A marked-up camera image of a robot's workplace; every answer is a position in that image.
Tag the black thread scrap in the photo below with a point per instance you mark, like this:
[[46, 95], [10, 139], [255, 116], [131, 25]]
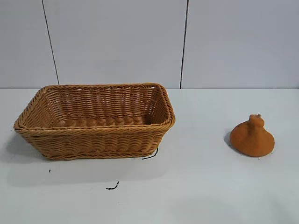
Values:
[[149, 157], [114, 187]]

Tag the orange felt fruit with stem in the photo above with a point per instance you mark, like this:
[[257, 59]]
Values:
[[251, 140]]

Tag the brown woven wicker basket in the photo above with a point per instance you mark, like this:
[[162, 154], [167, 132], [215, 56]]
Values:
[[93, 140]]

